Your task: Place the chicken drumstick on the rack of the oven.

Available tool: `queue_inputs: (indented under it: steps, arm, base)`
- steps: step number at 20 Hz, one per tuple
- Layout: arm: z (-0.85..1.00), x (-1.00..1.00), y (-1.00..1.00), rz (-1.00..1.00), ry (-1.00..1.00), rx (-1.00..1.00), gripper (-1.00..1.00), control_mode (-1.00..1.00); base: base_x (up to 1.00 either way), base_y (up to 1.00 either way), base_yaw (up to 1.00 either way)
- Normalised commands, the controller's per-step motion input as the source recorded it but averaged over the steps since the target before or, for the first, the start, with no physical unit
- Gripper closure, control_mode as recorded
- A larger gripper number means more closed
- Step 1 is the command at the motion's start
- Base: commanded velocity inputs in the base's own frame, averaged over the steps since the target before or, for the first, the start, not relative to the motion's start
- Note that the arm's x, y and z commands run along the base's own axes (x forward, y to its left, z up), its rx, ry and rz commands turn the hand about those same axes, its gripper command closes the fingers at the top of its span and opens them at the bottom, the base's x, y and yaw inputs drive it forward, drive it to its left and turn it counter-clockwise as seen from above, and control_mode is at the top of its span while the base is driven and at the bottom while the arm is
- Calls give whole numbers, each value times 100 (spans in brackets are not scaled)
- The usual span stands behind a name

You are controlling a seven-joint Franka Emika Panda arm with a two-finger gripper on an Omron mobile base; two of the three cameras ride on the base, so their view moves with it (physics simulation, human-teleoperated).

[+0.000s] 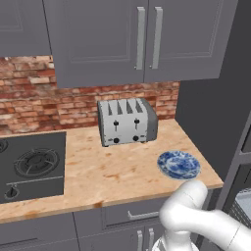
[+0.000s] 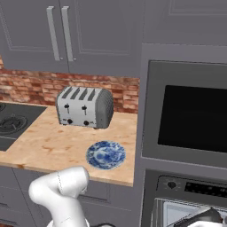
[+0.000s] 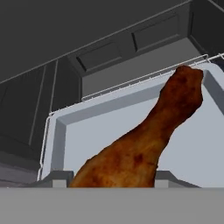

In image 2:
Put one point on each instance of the blue and white patterned plate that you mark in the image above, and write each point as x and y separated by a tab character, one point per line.
105	155

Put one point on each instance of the black oven knob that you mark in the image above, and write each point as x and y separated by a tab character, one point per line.
171	185

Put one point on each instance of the grey cupboard above microwave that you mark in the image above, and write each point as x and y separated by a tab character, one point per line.
186	20

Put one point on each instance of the grey tall cabinet housing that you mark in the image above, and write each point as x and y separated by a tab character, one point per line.
144	183

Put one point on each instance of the built-in grey microwave oven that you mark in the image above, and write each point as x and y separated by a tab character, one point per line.
189	118

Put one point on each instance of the grey base drawer front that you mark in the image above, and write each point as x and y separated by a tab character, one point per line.
7	178

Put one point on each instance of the grey wall cupboard door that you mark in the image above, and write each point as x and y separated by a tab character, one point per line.
26	32
106	35

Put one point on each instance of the grey base cupboard door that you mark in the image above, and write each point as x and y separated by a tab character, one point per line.
115	201

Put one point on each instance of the silver four-slot toaster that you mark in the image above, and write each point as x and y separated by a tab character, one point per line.
79	111

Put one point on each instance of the black hob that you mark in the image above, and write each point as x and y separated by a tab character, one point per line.
17	121

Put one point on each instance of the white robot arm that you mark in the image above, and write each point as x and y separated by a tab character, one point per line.
65	189

